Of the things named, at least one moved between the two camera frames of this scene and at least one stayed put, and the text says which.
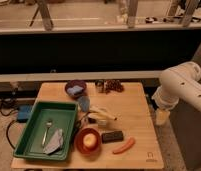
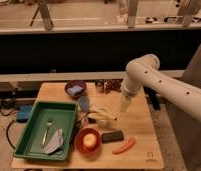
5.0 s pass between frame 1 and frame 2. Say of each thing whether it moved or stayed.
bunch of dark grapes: stayed
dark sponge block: stayed
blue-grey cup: stayed
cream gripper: moved
